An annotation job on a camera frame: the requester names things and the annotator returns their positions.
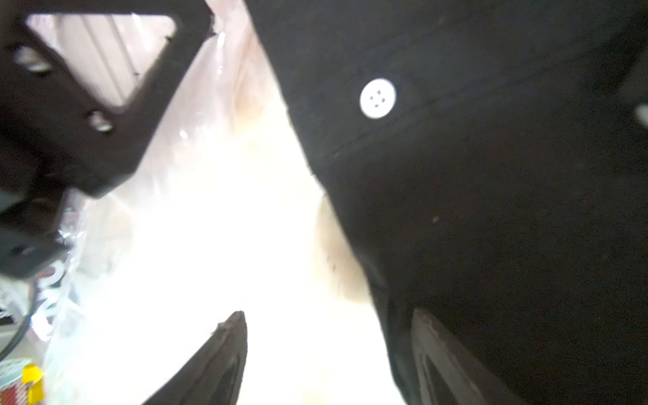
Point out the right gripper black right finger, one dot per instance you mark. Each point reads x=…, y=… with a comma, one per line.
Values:
x=448, y=372

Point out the black shirt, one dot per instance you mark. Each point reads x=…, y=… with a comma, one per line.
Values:
x=485, y=162

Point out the yellow small block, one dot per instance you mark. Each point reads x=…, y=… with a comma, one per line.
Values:
x=32, y=376

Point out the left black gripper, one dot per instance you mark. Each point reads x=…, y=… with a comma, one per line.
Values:
x=86, y=145

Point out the clear plastic vacuum bag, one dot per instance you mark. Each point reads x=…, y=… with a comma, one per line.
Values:
x=224, y=215

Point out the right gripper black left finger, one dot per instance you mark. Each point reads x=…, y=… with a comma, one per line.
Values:
x=213, y=376

